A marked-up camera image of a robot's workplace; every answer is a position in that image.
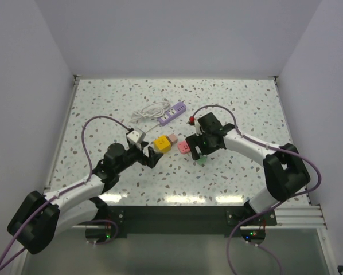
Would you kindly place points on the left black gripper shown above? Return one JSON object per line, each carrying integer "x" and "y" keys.
{"x": 153, "y": 156}

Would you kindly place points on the purple power strip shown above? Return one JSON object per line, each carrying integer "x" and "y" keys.
{"x": 173, "y": 113}

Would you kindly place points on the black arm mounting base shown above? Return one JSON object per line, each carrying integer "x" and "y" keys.
{"x": 189, "y": 220}

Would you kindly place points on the brown plug adapter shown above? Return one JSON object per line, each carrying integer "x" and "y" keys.
{"x": 172, "y": 138}

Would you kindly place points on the green plug adapter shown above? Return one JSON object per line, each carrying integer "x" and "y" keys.
{"x": 201, "y": 162}

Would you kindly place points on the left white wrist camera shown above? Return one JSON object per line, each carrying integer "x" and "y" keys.
{"x": 136, "y": 136}

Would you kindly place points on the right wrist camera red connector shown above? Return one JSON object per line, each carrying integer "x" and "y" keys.
{"x": 194, "y": 122}

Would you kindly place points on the pink plug adapter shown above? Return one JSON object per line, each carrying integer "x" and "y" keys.
{"x": 183, "y": 147}

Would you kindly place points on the yellow cube socket adapter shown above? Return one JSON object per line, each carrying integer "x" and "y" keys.
{"x": 162, "y": 144}

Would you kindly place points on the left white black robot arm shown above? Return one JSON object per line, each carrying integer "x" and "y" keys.
{"x": 41, "y": 216}

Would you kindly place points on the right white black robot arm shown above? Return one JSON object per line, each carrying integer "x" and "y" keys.
{"x": 284, "y": 171}

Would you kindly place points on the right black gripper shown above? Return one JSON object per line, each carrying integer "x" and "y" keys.
{"x": 194, "y": 141}

